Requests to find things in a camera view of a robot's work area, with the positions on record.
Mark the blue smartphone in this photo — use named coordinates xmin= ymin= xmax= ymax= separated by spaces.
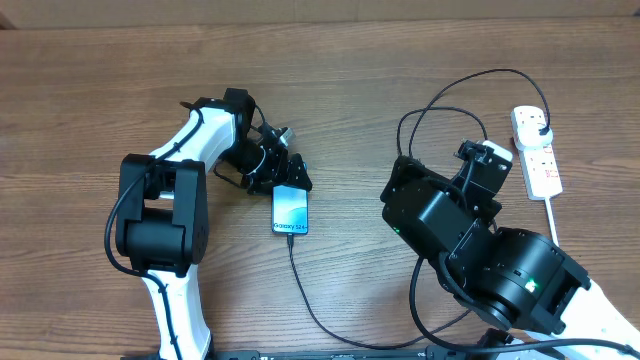
xmin=272 ymin=185 xmax=309 ymax=235

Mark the black usb charger cable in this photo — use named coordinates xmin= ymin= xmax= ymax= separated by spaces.
xmin=286 ymin=68 xmax=552 ymax=351

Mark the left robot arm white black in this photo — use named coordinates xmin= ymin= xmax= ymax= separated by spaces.
xmin=104 ymin=88 xmax=312 ymax=359

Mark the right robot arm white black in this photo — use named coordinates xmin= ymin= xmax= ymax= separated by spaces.
xmin=380 ymin=140 xmax=639 ymax=359

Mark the white charger plug adapter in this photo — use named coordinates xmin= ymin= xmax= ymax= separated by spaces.
xmin=514 ymin=124 xmax=554 ymax=151

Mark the white power strip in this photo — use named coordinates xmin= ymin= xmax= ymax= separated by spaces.
xmin=510 ymin=105 xmax=563 ymax=200

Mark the white power strip cord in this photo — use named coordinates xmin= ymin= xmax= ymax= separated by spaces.
xmin=543 ymin=197 xmax=561 ymax=247

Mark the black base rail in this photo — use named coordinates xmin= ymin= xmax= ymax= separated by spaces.
xmin=119 ymin=343 xmax=501 ymax=360

